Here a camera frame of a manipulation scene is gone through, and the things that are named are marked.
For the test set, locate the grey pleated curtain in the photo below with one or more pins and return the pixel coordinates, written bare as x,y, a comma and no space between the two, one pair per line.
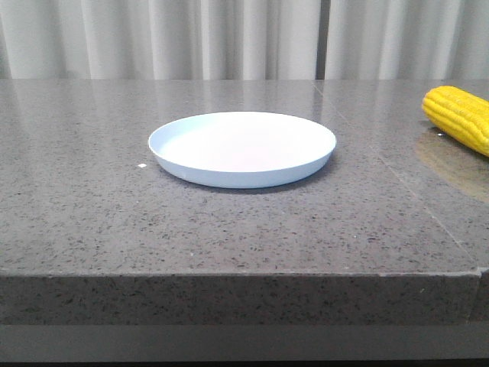
244,40

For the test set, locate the yellow corn cob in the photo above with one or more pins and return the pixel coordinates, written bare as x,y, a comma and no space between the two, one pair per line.
460,114

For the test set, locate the light blue round plate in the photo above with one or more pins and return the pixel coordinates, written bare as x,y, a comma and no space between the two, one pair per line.
242,150

